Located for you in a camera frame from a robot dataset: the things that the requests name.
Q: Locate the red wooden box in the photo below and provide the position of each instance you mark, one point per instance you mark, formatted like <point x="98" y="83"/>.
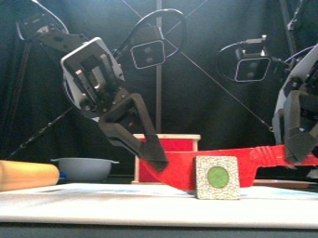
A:
<point x="179" y="144"/>

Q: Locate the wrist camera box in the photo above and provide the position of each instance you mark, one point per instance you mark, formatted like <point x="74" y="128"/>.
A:
<point x="148" y="52"/>
<point x="252" y="68"/>

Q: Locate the white cutting board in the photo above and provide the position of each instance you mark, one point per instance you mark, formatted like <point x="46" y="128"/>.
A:
<point x="125" y="204"/>

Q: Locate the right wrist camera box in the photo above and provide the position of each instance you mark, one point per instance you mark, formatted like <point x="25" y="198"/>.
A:
<point x="252" y="68"/>

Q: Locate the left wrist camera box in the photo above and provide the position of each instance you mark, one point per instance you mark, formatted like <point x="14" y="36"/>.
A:
<point x="148" y="52"/>

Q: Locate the vertical metal frame pole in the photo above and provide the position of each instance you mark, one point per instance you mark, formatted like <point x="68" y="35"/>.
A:
<point x="158" y="93"/>

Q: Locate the brown flat plate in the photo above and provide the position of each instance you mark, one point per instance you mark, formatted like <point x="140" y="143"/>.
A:
<point x="287" y="183"/>

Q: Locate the toy sushi roll green centre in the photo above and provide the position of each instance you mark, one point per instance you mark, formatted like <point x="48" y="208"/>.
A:
<point x="217" y="177"/>

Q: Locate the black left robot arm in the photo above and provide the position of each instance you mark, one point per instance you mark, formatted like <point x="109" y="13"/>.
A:
<point x="54" y="37"/>

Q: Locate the grey plastic bowl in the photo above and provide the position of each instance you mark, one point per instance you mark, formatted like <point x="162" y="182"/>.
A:
<point x="85" y="169"/>

